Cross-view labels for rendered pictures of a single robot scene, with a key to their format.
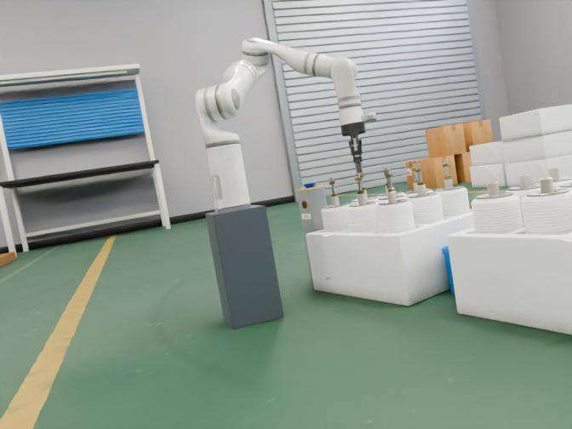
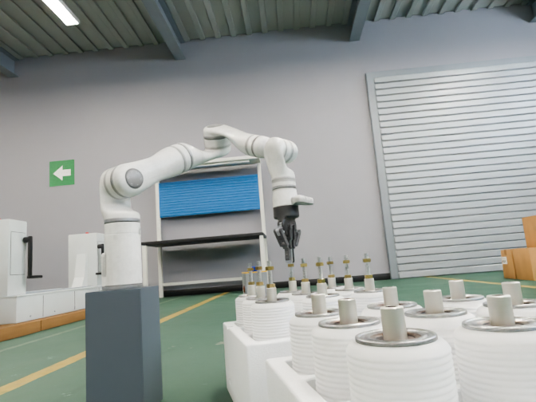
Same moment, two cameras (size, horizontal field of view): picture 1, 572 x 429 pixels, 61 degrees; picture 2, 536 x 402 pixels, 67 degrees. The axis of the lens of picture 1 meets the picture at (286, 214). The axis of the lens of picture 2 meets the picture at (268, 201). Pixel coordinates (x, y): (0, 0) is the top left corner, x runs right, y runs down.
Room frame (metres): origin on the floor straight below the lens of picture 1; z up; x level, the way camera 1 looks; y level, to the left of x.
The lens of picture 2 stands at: (0.42, -0.60, 0.33)
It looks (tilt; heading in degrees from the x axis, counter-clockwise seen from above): 9 degrees up; 20
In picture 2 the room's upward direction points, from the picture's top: 5 degrees counter-clockwise
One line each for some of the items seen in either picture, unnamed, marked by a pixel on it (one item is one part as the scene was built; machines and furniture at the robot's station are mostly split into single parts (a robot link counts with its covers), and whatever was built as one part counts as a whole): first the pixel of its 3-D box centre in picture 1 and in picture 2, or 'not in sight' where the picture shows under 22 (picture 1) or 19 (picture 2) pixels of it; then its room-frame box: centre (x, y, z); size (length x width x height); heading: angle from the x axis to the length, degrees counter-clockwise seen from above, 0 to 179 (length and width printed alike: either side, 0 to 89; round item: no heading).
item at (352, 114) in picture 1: (357, 113); (290, 195); (1.54, -0.27, 0.52); 0.11 x 0.09 x 0.06; 80
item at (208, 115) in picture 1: (218, 118); (121, 196); (1.31, 0.14, 0.54); 0.09 x 0.09 x 0.17; 73
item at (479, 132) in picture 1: (472, 136); not in sight; (5.18, -2.09, 0.45); 0.30 x 0.24 x 0.30; 15
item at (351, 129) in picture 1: (354, 136); (286, 220); (1.55, -0.25, 0.45); 0.08 x 0.08 x 0.09
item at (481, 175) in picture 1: (505, 173); not in sight; (4.09, -1.88, 0.09); 0.39 x 0.39 x 0.18; 18
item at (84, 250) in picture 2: not in sight; (44, 269); (3.12, 2.50, 0.45); 1.51 x 0.57 x 0.74; 17
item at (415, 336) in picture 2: not in sight; (395, 338); (0.84, -0.57, 0.25); 0.08 x 0.08 x 0.01
